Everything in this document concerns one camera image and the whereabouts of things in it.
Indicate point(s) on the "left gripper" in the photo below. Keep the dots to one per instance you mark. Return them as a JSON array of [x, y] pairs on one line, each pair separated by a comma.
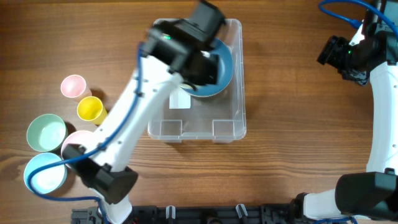
[[206, 71]]

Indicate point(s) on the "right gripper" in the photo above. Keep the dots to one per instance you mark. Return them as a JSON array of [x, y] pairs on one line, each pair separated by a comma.
[[328, 50]]

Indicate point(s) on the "cream cup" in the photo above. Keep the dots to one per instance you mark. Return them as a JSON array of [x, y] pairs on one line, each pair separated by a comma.
[[188, 86]]

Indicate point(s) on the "clear plastic storage container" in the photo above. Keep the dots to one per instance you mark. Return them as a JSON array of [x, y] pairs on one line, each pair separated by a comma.
[[220, 118]]

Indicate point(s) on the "yellow cup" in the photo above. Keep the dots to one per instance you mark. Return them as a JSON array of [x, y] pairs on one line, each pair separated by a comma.
[[91, 109]]

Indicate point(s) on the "pink cup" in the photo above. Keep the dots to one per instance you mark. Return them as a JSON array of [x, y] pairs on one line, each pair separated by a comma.
[[75, 87]]

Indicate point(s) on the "pink bowl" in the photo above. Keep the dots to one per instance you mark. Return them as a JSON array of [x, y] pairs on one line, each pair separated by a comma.
[[81, 137]]

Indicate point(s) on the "green bowl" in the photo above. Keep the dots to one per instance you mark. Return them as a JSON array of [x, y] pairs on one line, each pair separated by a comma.
[[46, 133]]

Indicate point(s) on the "light blue bowl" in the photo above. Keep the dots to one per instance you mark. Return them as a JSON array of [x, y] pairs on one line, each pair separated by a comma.
[[47, 180]]

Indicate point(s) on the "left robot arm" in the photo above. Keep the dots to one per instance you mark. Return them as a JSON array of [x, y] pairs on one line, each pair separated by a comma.
[[172, 55]]

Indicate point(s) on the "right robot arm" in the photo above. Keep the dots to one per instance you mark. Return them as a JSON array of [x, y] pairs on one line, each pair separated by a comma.
[[369, 57]]

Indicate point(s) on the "white paper label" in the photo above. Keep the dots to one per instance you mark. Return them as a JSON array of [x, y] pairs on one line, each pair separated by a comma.
[[179, 99]]

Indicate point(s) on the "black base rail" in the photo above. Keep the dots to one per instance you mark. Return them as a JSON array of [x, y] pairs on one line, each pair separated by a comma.
[[239, 214]]

